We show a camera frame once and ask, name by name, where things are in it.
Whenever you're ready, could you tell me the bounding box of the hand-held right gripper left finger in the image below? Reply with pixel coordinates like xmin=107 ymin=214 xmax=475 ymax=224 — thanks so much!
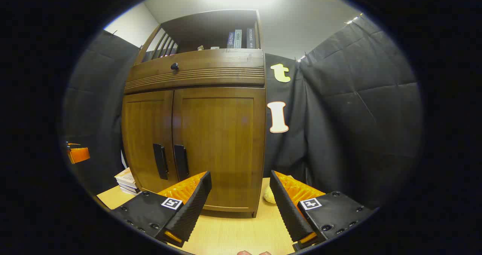
xmin=109 ymin=171 xmax=212 ymax=248

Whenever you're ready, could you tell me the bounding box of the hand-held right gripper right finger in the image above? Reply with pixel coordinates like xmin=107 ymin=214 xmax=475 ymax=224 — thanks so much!
xmin=270 ymin=170 xmax=377 ymax=252

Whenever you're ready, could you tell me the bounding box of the wooden cabinet door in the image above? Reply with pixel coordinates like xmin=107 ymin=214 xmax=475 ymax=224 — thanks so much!
xmin=172 ymin=87 xmax=266 ymax=213
xmin=121 ymin=90 xmax=179 ymax=193

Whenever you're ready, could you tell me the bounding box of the wooden double-door shoe cabinet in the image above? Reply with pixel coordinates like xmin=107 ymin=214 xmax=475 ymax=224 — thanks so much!
xmin=121 ymin=9 xmax=266 ymax=218

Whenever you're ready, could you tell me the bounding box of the pale yellow plush toy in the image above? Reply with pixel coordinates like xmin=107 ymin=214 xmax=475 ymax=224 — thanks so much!
xmin=263 ymin=186 xmax=277 ymax=204

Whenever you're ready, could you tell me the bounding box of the beige cover book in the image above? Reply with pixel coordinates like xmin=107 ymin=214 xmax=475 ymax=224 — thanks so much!
xmin=114 ymin=168 xmax=137 ymax=184

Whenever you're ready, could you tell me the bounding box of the black backdrop cloth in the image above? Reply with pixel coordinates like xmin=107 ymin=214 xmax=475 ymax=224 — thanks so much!
xmin=62 ymin=14 xmax=422 ymax=210

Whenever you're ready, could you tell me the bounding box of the wooden drawer with black knob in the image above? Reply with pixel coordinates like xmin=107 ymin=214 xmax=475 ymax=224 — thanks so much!
xmin=124 ymin=49 xmax=265 ymax=95

